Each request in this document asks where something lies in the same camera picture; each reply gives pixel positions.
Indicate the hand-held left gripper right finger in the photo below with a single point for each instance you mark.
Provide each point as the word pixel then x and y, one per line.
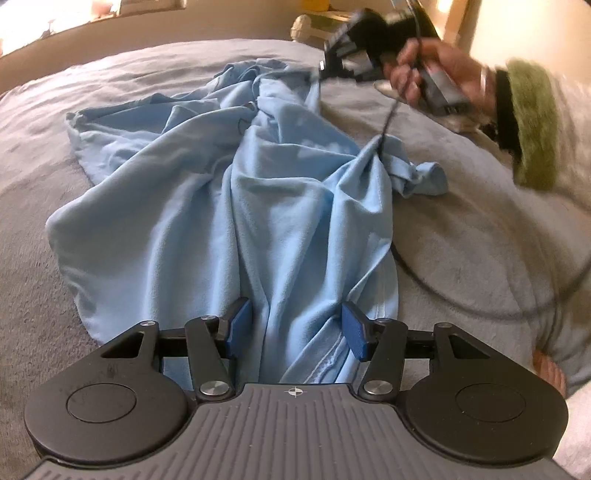
pixel 354 332

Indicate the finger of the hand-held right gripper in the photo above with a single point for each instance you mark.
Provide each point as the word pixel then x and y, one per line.
pixel 344 64

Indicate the person's right hand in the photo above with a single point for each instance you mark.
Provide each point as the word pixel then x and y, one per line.
pixel 457 69

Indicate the person's right forearm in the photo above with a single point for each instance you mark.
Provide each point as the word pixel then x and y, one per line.
pixel 535 120

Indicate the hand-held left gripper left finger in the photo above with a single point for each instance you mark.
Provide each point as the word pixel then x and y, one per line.
pixel 239 330

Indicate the light blue t-shirt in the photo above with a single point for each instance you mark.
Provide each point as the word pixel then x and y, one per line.
pixel 286 221

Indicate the grey blanket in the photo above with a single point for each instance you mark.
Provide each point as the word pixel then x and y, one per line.
pixel 138 64

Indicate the window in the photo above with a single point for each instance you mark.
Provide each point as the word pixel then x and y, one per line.
pixel 27 32

